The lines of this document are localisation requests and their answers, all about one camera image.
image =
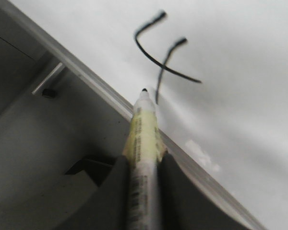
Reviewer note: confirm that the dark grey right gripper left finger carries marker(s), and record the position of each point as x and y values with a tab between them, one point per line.
106	209

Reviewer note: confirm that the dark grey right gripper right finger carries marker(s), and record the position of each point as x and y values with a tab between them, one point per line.
184	206

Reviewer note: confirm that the white glossy whiteboard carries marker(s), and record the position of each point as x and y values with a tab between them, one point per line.
234	123

